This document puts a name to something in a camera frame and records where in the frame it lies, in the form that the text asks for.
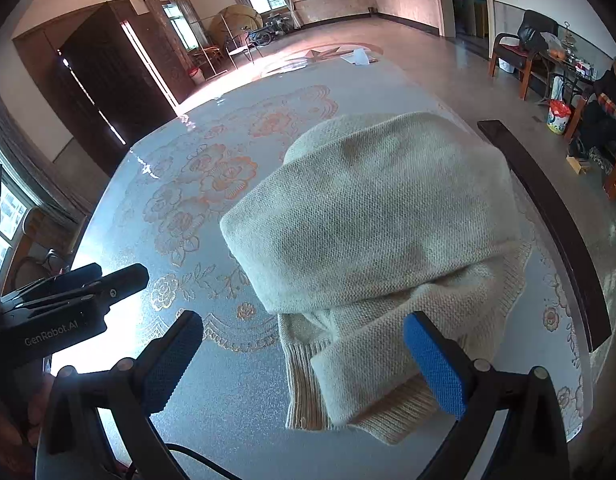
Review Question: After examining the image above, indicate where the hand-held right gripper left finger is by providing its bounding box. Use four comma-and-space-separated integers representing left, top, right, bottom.
35, 310, 205, 480

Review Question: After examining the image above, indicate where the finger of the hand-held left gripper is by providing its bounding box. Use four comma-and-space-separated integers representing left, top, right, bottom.
2, 263, 103, 301
8, 264, 150, 313

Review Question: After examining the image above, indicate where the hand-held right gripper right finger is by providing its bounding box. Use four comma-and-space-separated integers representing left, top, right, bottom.
403, 311, 571, 480

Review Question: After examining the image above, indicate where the cream knitted sweater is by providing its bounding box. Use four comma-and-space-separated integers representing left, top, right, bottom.
219, 111, 533, 446

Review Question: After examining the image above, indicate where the wooden armchair with dark clothes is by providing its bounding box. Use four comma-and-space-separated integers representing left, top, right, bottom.
563, 57, 616, 201

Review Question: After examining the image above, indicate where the brown wooden chair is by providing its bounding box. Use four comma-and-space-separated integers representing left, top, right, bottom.
2, 205, 73, 291

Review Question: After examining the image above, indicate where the floral plastic tablecloth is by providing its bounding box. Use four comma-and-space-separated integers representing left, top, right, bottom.
50, 52, 589, 480

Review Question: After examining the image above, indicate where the large bright window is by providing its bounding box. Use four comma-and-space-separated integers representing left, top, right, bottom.
0, 150, 38, 281

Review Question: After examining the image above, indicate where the grey curtain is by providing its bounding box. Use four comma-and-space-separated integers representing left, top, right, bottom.
0, 75, 93, 226

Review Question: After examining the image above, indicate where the dark wooden chair back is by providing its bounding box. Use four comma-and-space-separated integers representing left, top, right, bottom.
477, 120, 613, 353

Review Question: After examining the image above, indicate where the dark wooden double door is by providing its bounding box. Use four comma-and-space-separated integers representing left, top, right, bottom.
12, 0, 181, 176

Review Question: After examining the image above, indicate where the small wooden chair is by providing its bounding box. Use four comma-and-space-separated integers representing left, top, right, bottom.
190, 42, 226, 78

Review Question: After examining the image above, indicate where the barred window beside door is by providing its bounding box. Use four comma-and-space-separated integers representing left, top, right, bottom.
160, 2, 199, 48

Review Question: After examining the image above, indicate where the colourful plastic bag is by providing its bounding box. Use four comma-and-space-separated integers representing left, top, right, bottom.
547, 99, 573, 135

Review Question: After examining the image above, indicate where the large beige umbrella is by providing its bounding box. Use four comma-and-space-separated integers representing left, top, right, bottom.
209, 4, 265, 41

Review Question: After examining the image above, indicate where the parked bicycle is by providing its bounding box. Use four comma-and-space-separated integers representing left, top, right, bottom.
248, 12, 293, 43

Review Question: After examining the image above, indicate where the white paper sheet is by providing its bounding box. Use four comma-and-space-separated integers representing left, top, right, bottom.
339, 47, 381, 67

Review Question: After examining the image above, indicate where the wooden armchair with black jacket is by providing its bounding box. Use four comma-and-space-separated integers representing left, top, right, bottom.
489, 10, 561, 101

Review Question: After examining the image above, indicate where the black cable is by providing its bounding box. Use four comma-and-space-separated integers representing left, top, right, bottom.
122, 442, 223, 480

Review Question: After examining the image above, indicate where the metal frame chair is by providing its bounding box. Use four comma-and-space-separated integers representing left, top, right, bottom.
225, 27, 261, 68

